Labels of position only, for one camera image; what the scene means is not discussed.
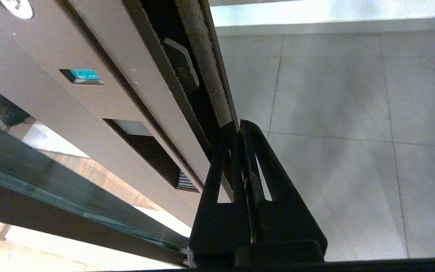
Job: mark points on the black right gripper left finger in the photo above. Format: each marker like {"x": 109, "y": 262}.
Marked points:
{"x": 217, "y": 219}

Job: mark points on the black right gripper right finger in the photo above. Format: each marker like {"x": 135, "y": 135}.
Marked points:
{"x": 285, "y": 215}

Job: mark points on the fixed brown door frame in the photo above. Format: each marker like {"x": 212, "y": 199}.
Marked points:
{"x": 51, "y": 211}

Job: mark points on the brown framed sliding glass door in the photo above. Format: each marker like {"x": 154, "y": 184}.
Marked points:
{"x": 89, "y": 45}

